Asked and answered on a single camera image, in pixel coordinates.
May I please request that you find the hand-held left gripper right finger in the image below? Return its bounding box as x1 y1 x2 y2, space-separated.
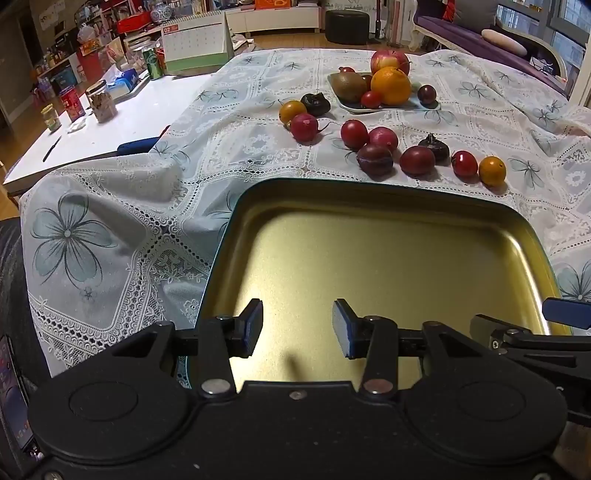
332 298 485 396

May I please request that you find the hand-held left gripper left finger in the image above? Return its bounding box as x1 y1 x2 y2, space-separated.
108 298 265 398

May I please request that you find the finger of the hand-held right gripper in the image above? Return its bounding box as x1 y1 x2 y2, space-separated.
542 297 591 330
469 314 591 374

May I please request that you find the gold metal tray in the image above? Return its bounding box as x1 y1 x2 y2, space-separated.
187 178 574 393

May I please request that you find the red radish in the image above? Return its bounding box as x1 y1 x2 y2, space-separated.
290 114 331 145
368 127 399 153

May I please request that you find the white lace floral tablecloth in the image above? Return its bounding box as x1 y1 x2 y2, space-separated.
18 46 591 393

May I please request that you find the small orange kumquat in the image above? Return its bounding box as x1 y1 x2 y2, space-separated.
478 156 507 186

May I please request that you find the dark purple plum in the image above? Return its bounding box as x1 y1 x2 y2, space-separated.
356 144 394 177

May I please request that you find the yellow cherry tomato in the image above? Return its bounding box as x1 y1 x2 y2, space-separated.
279 100 308 125

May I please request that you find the dark purple mangosteen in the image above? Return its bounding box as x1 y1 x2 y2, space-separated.
300 92 332 116

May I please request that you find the pale green plate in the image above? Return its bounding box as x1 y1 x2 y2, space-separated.
328 73 441 114

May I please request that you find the white table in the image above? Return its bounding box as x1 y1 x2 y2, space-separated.
2 68 232 191

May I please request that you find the brown kiwi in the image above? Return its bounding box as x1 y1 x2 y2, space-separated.
332 71 369 103

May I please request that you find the large orange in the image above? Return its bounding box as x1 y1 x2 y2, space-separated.
370 67 413 106

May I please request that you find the glass jar with brown contents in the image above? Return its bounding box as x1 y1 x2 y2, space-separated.
85 80 117 123

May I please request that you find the red apple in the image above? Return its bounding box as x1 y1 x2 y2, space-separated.
370 49 411 77

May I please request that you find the cream bolster pillow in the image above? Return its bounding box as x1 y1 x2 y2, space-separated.
481 28 529 57

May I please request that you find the blue tissue pack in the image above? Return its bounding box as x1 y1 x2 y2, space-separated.
105 68 140 99

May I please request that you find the green drink can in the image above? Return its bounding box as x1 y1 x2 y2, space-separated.
142 47 165 80

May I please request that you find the red tin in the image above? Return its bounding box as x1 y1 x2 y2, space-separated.
59 88 86 122

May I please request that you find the small yellow-lidded jar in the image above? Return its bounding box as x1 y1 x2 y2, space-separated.
41 104 62 133

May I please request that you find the desk calendar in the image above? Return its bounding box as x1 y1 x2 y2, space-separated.
161 11 235 76

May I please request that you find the purple sofa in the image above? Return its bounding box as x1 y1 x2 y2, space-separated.
412 0 570 95

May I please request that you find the clear glass jar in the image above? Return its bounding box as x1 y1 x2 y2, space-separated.
124 39 148 75

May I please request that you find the black round stool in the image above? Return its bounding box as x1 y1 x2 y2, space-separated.
324 9 372 45

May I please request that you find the grey cushion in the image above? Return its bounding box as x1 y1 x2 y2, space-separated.
455 0 498 31

